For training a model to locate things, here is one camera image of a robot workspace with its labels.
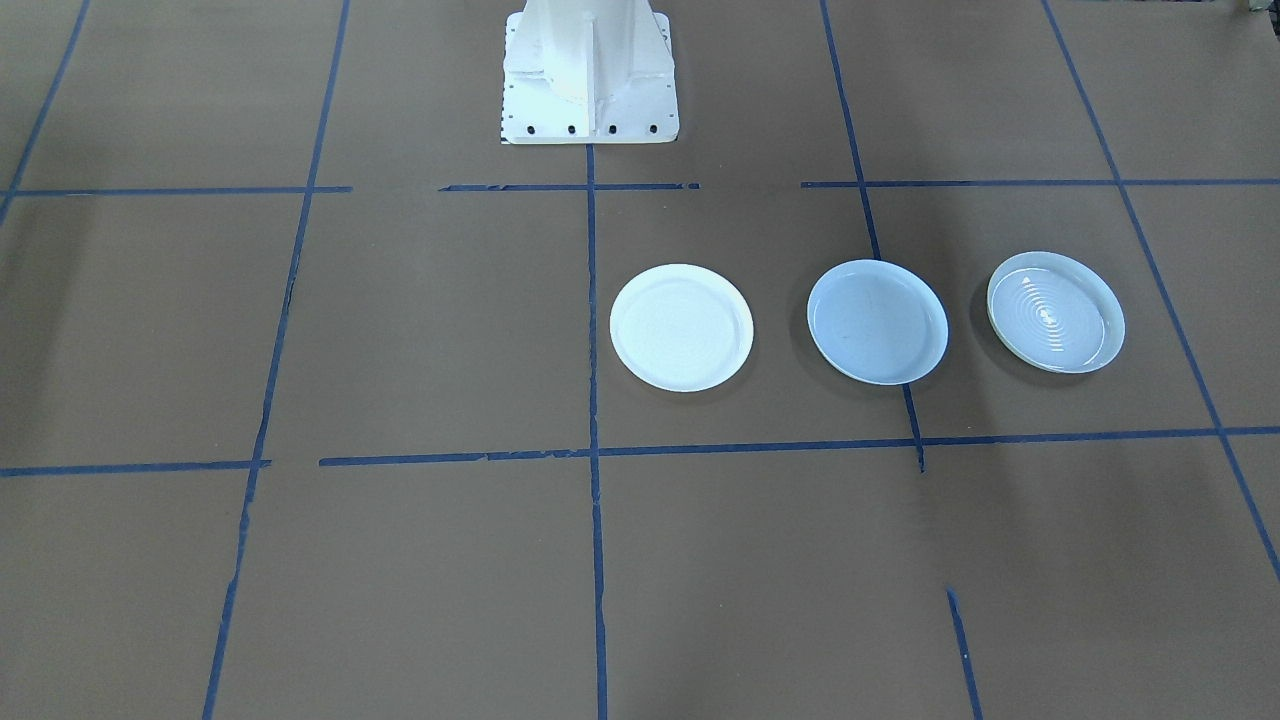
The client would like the glossy ridged pale plate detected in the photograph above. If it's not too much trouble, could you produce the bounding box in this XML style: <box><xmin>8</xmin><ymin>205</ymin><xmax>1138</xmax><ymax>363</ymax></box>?
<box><xmin>986</xmin><ymin>251</ymin><xmax>1127</xmax><ymax>375</ymax></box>

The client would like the white robot pedestal with base plate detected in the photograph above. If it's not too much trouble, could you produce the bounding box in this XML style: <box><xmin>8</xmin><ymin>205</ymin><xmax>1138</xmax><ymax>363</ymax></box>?
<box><xmin>500</xmin><ymin>0</ymin><xmax>681</xmax><ymax>146</ymax></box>

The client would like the plain white plate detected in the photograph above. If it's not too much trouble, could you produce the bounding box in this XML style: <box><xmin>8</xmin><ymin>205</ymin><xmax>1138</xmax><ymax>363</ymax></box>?
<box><xmin>609</xmin><ymin>263</ymin><xmax>755</xmax><ymax>393</ymax></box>

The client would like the smooth light blue plate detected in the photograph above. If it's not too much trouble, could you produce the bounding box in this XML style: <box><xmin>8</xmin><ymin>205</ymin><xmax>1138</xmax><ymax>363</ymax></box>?
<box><xmin>806</xmin><ymin>259</ymin><xmax>950</xmax><ymax>386</ymax></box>

